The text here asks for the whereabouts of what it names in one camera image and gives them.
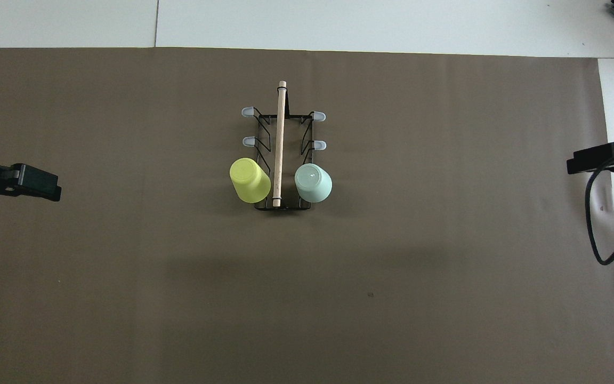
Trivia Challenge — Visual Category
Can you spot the yellow plastic cup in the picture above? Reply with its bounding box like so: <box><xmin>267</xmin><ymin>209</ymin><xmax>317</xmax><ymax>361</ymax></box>
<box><xmin>229</xmin><ymin>157</ymin><xmax>272</xmax><ymax>204</ymax></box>

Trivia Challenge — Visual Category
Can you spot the pale green plastic cup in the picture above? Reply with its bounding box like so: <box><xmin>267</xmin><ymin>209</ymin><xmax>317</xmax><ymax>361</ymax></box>
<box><xmin>294</xmin><ymin>163</ymin><xmax>333</xmax><ymax>204</ymax></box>

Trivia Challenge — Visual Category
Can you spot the brown paper table mat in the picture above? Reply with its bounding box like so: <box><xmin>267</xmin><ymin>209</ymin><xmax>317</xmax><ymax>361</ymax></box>
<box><xmin>0</xmin><ymin>47</ymin><xmax>614</xmax><ymax>384</ymax></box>

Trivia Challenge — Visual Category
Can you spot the black wire cup rack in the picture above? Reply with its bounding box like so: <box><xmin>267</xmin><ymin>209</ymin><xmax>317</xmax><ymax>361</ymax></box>
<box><xmin>240</xmin><ymin>81</ymin><xmax>327</xmax><ymax>212</ymax></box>

